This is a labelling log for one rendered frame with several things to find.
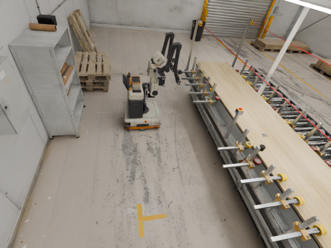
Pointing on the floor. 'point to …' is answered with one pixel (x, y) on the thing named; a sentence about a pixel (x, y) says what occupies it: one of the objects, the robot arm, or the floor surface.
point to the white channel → (284, 47)
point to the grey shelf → (50, 77)
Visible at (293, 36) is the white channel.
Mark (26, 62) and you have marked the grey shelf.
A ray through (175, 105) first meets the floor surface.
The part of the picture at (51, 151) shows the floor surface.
